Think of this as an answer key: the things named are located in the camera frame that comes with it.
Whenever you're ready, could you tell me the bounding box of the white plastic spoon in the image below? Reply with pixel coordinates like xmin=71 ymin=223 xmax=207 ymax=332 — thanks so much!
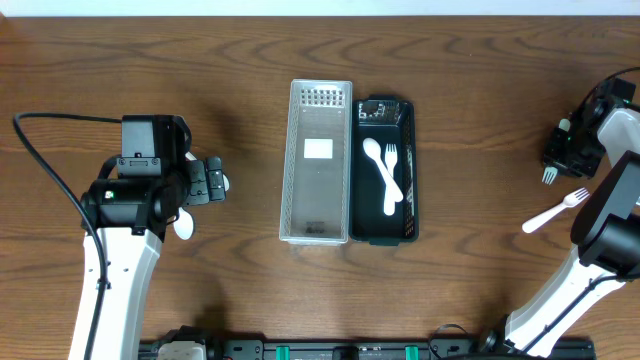
xmin=363 ymin=138 xmax=404 ymax=202
xmin=173 ymin=208 xmax=195 ymax=240
xmin=185 ymin=152 xmax=230 ymax=191

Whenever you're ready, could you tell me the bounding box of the white plastic fork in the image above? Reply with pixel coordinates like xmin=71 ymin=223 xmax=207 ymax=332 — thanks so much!
xmin=521 ymin=188 xmax=590 ymax=233
xmin=542 ymin=118 xmax=571 ymax=185
xmin=383 ymin=143 xmax=397 ymax=216

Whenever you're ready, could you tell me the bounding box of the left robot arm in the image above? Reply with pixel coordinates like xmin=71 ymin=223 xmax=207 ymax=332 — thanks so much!
xmin=69 ymin=115 xmax=229 ymax=359

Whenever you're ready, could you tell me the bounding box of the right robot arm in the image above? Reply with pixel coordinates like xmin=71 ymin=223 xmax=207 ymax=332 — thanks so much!
xmin=478 ymin=73 xmax=639 ymax=358

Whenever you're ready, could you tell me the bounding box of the white perforated plastic basket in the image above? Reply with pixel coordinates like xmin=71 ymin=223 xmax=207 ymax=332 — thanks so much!
xmin=279 ymin=79 xmax=352 ymax=246

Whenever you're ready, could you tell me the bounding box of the black perforated plastic basket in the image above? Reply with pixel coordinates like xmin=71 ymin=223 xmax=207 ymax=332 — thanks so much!
xmin=349 ymin=95 xmax=419 ymax=246

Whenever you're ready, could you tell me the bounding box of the left black cable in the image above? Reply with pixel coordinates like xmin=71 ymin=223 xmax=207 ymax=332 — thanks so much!
xmin=12 ymin=112 xmax=124 ymax=360

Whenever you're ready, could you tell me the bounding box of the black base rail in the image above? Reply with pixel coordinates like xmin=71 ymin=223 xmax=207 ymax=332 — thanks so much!
xmin=137 ymin=327 xmax=597 ymax=360

